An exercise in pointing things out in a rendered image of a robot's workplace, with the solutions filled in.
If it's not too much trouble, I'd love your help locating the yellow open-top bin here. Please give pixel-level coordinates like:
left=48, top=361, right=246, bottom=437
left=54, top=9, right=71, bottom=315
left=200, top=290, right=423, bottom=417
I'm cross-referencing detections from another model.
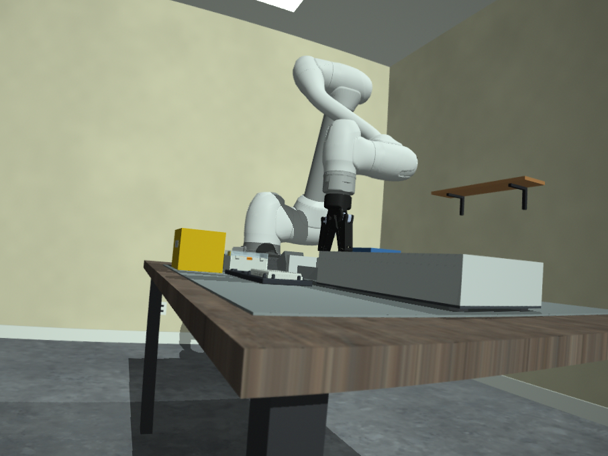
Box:
left=171, top=228, right=226, bottom=273

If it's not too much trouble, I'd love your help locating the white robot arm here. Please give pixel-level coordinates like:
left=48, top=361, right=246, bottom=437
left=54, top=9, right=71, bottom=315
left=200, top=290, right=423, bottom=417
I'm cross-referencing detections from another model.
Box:
left=232, top=56, right=417, bottom=258

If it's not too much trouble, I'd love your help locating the blue bin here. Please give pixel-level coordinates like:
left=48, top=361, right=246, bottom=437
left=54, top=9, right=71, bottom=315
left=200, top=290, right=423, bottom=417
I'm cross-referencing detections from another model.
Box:
left=353, top=247, right=401, bottom=253

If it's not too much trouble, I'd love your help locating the grey bench mat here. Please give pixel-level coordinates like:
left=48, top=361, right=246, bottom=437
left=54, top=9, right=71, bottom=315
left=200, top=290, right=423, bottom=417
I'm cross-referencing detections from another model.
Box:
left=163, top=264, right=608, bottom=317

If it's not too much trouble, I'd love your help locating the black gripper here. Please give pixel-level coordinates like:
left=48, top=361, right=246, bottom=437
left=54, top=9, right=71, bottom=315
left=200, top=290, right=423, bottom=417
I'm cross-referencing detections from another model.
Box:
left=317, top=193, right=354, bottom=251

